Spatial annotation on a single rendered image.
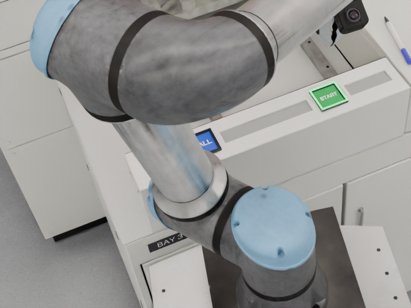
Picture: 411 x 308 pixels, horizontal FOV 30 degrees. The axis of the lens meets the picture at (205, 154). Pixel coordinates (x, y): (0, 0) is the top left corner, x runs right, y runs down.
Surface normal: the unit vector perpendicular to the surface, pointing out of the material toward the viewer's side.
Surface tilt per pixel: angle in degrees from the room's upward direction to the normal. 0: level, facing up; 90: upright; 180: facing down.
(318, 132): 90
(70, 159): 90
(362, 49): 90
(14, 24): 90
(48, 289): 0
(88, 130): 0
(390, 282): 0
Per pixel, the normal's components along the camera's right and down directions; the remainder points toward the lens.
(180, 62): 0.15, -0.09
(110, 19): -0.21, -0.54
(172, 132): 0.78, 0.41
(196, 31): 0.17, -0.66
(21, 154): 0.37, 0.70
